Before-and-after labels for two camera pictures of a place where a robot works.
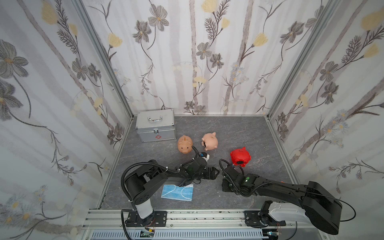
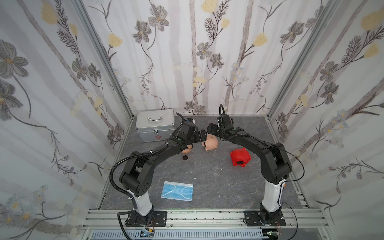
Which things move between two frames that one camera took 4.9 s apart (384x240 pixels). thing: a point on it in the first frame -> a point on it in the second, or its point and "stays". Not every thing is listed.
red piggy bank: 240,156 stays
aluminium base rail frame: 188,224 stays
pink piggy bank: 210,141 stays
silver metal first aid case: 155,126 stays
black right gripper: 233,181 -> 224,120
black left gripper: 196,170 -> 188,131
